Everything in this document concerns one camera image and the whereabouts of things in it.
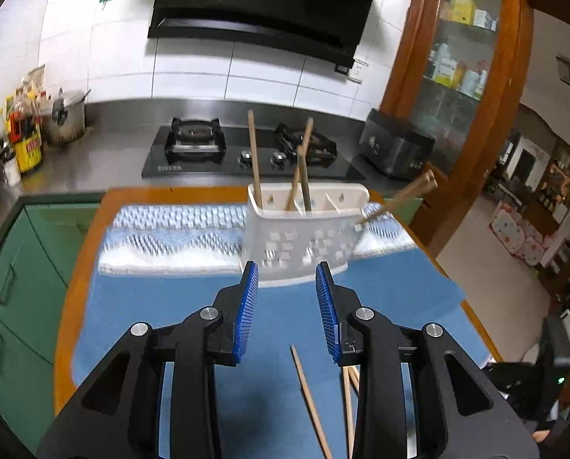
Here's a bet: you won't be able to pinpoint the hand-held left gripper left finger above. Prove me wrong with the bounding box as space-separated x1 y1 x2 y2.
36 261 260 459

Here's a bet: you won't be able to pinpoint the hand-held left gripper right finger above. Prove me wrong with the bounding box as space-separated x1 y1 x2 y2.
315 261 540 459

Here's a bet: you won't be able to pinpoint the white plastic utensil holder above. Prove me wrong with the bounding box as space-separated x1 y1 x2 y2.
244 182 369 290

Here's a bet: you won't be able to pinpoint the blue patterned tablecloth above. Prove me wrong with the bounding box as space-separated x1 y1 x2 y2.
70 202 493 459

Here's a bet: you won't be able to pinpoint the white dotted playpen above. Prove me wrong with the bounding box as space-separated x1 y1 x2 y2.
489 201 546 269

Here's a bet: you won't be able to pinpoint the black gas stove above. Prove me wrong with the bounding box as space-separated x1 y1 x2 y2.
141 117 378 180

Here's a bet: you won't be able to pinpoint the wooden table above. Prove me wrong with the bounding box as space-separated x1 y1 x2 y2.
53 186 505 417

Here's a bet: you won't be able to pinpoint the black rice cooker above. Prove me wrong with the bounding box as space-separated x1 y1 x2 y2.
360 108 436 180

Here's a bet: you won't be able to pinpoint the dark wooden display cabinet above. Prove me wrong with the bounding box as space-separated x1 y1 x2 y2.
538 138 570 230

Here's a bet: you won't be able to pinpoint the green base cabinets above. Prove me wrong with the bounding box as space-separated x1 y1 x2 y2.
0 194 104 441

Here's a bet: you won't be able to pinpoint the steel pressure pot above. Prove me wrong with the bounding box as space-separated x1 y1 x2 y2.
41 88 92 146

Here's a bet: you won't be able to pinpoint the wooden glass door cabinet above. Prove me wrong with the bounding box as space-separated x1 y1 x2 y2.
378 0 536 259

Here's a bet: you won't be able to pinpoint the small white jar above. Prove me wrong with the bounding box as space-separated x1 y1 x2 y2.
0 153 22 186

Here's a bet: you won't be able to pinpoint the dark sauce bottle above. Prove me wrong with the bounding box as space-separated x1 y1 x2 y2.
6 110 25 146

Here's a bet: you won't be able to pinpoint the black range hood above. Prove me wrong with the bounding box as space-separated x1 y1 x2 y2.
147 0 417 68

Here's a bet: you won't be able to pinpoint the snack bags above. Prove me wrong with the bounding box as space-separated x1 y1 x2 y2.
19 64 47 101

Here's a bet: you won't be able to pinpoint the yellow box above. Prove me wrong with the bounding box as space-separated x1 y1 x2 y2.
450 0 477 24

